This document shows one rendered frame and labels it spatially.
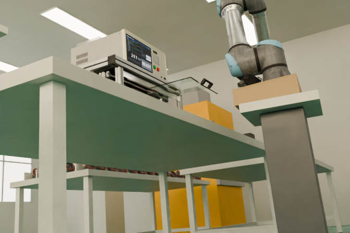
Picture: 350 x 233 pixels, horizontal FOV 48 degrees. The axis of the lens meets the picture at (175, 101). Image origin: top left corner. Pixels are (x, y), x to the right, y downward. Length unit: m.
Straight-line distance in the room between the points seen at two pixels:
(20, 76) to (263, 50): 1.09
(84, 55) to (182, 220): 3.93
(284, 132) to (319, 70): 5.74
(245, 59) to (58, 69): 0.98
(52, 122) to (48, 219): 0.24
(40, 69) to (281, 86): 0.98
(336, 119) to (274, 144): 5.50
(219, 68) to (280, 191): 6.43
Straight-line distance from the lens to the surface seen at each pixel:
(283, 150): 1.69
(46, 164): 1.08
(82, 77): 1.16
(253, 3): 2.14
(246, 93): 1.70
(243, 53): 1.85
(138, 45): 2.27
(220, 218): 5.60
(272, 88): 1.69
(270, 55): 1.83
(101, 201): 6.01
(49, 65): 1.10
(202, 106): 5.84
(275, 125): 1.71
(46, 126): 1.11
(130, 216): 8.58
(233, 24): 2.01
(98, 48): 2.27
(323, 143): 7.14
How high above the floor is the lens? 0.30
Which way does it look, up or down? 17 degrees up
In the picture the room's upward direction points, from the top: 5 degrees counter-clockwise
